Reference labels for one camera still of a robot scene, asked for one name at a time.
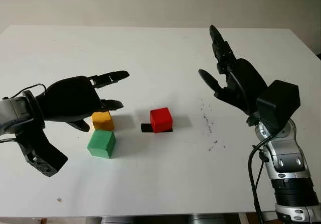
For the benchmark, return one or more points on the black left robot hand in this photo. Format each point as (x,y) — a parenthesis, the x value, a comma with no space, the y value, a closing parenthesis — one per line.
(70,98)

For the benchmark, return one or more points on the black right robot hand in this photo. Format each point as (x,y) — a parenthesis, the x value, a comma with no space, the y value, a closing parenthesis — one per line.
(243,83)

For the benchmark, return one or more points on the yellow wooden block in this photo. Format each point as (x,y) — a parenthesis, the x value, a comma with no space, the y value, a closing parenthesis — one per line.
(102,122)

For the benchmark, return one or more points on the green wooden block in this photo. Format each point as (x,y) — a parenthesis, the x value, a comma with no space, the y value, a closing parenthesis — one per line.
(100,143)

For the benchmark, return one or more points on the red wooden block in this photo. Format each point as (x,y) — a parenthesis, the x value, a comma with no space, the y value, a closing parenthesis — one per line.
(160,119)

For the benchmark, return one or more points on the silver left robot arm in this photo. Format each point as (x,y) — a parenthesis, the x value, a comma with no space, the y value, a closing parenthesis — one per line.
(12,113)

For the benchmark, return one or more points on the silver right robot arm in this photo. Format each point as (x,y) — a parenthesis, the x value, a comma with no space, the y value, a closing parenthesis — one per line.
(288,163)

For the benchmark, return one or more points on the black tape patch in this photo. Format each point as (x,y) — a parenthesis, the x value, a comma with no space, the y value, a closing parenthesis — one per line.
(145,128)

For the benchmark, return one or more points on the grey robot torso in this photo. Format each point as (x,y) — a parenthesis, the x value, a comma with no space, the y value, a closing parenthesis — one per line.
(198,220)

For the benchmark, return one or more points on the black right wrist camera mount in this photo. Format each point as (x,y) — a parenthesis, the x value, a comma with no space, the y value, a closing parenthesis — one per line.
(278,103)

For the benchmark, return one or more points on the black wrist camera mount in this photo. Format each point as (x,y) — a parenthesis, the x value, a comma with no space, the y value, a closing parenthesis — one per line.
(42,151)
(278,103)

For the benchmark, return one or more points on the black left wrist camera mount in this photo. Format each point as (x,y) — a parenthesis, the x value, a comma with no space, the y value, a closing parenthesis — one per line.
(42,151)

